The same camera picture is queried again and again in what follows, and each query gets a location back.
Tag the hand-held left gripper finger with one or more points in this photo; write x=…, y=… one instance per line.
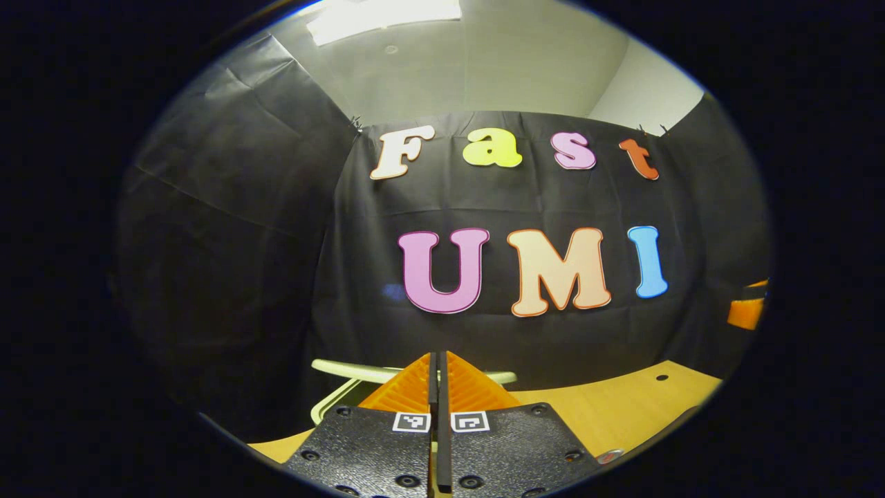
x=444, y=429
x=433, y=387

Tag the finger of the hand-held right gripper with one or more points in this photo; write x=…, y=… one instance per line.
x=757, y=290
x=747, y=312

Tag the pale green desktop garbage bin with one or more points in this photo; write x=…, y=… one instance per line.
x=359, y=371

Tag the red pop can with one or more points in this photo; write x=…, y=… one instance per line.
x=610, y=456

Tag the wooden desktop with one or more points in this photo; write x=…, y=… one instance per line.
x=622, y=408

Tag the ceiling light panel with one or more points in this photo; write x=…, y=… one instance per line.
x=380, y=17

